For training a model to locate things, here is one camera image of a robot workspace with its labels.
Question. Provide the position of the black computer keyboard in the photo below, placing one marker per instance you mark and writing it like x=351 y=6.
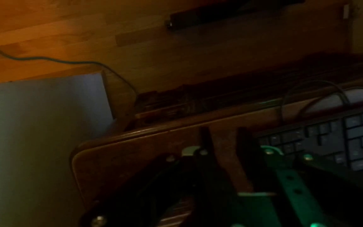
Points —
x=337 y=137

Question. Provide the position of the grey panel leaning on desk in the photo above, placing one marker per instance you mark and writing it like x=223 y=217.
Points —
x=40 y=123

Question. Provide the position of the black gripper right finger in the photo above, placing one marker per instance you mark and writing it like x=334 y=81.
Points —
x=309 y=190

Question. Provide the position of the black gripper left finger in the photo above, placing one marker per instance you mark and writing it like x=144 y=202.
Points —
x=197 y=183

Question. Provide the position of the dark wooden desk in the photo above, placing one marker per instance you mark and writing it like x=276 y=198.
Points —
x=174 y=117

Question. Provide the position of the black metal stand base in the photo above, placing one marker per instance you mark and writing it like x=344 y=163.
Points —
x=224 y=9

